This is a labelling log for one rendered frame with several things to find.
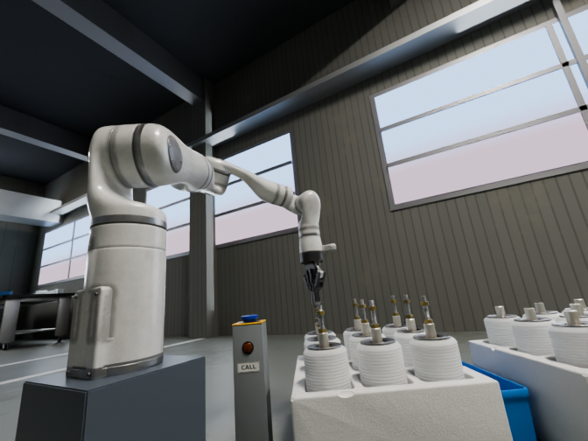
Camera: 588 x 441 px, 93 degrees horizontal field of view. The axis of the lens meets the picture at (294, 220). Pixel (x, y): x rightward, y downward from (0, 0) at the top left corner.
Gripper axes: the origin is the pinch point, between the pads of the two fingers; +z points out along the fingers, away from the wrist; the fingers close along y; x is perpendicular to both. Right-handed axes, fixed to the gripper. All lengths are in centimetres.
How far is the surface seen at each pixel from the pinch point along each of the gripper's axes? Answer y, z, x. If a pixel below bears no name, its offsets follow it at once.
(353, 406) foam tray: 30.2, 19.7, -8.7
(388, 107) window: -96, -168, 142
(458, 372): 35.8, 16.5, 12.6
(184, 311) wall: -323, 5, -37
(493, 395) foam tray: 40.4, 19.7, 14.8
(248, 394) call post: 13.9, 18.7, -25.1
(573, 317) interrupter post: 44, 9, 40
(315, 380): 24.1, 15.8, -13.3
